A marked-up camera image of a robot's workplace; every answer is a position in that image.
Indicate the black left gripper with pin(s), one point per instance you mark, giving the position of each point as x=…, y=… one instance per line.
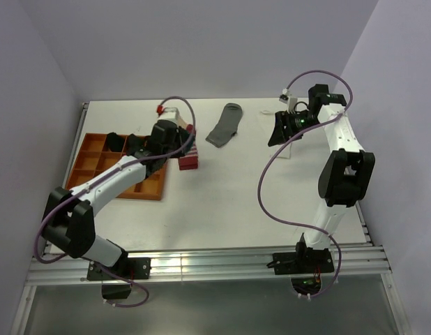
x=178, y=137

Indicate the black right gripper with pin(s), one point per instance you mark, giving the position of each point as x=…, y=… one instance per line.
x=281, y=135

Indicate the black sock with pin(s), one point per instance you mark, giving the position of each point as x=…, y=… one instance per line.
x=115, y=142
x=134, y=143

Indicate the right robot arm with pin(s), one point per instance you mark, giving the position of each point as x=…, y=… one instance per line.
x=343, y=181

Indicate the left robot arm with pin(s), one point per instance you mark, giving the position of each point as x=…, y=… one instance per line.
x=68, y=221

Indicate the white sock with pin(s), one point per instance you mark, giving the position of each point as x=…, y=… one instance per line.
x=266, y=120

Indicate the beige red striped sock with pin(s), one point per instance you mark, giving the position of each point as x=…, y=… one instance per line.
x=191, y=159

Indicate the grey sock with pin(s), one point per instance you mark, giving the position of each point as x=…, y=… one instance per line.
x=227, y=125

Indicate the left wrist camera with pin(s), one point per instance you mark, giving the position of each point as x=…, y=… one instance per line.
x=168, y=114

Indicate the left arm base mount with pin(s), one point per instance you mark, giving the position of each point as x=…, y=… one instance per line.
x=118, y=281

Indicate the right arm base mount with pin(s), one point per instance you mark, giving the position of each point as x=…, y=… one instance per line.
x=310, y=263

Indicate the aluminium table frame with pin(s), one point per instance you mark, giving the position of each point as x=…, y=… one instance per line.
x=209, y=240

